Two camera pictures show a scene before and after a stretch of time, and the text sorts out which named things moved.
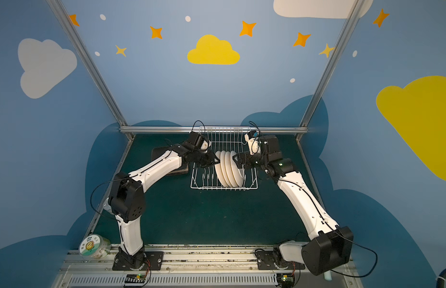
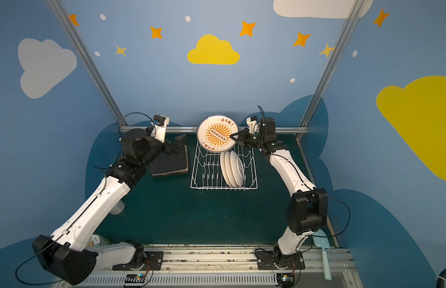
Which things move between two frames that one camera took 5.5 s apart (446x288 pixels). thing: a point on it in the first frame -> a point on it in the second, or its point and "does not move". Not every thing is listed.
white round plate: (223, 169) does not move
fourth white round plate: (238, 174) does not move
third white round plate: (229, 168) does not move
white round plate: (218, 168) -> (214, 133)
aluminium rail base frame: (196, 269) does not move
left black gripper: (205, 156) -> (174, 146)
